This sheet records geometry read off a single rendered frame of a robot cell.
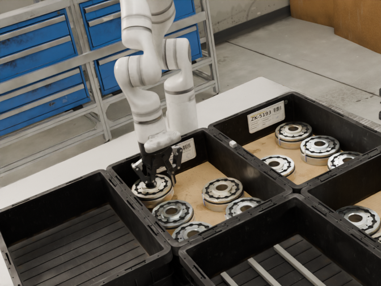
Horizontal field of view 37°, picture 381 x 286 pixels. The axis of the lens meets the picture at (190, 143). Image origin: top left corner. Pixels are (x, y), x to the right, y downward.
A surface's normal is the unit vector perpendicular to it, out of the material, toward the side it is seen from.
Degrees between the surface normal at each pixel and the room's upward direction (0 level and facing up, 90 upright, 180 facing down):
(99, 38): 90
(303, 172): 0
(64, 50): 90
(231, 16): 90
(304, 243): 0
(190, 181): 0
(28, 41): 90
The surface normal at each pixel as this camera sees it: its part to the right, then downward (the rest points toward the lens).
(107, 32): 0.54, 0.35
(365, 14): -0.92, 0.30
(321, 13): -0.81, 0.42
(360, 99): -0.15, -0.85
